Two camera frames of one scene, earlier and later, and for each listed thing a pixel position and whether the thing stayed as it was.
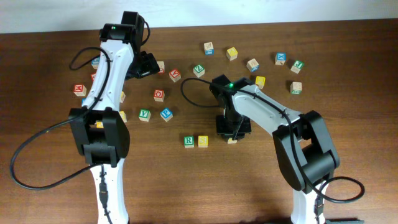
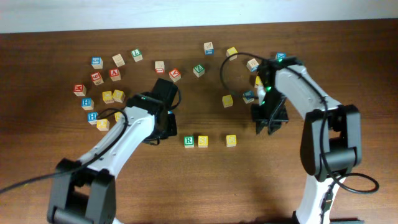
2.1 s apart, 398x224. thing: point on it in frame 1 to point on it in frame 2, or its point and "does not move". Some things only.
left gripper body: x=145 y=65 to x=169 y=130
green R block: x=189 y=141 does not move
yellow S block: x=203 y=141 does not move
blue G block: x=94 y=62 does not move
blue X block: x=280 y=58 does not move
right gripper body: x=232 y=125 to x=273 y=109
